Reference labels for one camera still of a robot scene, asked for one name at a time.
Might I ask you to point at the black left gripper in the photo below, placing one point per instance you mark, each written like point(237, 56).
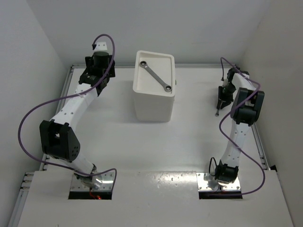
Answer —
point(88, 64)

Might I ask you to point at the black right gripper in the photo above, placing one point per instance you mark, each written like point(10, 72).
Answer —
point(226, 100)

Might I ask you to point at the small silver wrench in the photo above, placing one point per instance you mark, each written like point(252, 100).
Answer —
point(218, 108)

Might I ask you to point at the silver ratchet wrench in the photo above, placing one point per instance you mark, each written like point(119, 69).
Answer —
point(144, 65)

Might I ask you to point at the white drawer cabinet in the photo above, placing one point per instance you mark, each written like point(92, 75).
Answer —
point(151, 102)

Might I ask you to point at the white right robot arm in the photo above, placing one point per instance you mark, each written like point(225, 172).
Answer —
point(237, 90)

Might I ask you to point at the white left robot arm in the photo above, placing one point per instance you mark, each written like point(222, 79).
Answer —
point(58, 136)

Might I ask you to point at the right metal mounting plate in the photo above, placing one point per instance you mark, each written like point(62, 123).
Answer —
point(207, 183)

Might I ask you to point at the metal mounting plate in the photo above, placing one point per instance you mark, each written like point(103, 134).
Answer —
point(207, 183)
point(104, 180)

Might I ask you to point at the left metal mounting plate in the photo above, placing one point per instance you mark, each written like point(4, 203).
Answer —
point(104, 180)

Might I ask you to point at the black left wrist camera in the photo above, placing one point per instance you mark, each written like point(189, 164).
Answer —
point(101, 60)

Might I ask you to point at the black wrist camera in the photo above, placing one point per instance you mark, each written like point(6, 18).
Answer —
point(230, 74)
point(101, 60)

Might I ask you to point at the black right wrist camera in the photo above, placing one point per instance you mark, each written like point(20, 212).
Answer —
point(230, 74)

